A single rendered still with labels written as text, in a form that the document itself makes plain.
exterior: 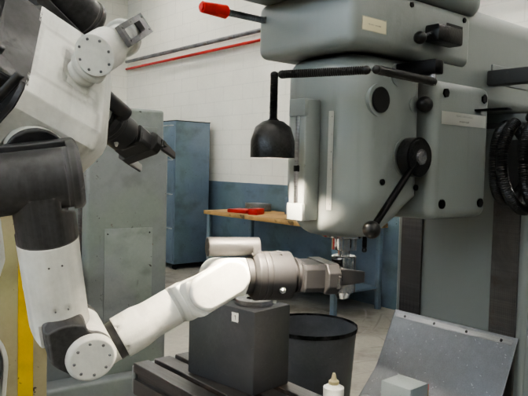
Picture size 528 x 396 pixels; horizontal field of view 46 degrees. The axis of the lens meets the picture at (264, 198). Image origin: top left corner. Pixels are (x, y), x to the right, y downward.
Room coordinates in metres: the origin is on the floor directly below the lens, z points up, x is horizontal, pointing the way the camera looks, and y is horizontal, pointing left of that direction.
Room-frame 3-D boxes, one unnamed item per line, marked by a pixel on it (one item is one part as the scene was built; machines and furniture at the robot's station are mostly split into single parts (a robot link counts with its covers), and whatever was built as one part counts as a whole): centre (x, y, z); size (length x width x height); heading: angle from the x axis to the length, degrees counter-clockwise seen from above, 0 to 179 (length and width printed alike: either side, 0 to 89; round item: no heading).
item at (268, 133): (1.01, -0.01, 1.48); 0.07 x 0.07 x 0.06
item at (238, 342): (1.45, 0.05, 1.03); 0.22 x 0.12 x 0.20; 47
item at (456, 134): (1.28, -0.30, 1.47); 0.24 x 0.19 x 0.26; 40
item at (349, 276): (1.13, -0.16, 1.23); 0.06 x 0.02 x 0.03; 108
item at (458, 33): (1.10, -0.29, 1.66); 0.12 x 0.04 x 0.04; 130
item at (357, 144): (1.16, -0.16, 1.47); 0.21 x 0.19 x 0.32; 40
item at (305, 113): (1.09, -0.07, 1.45); 0.04 x 0.04 x 0.21; 40
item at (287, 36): (1.19, -0.19, 1.68); 0.34 x 0.24 x 0.10; 130
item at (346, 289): (1.16, -0.15, 1.23); 0.05 x 0.05 x 0.06
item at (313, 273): (1.13, -0.07, 1.23); 0.13 x 0.12 x 0.10; 18
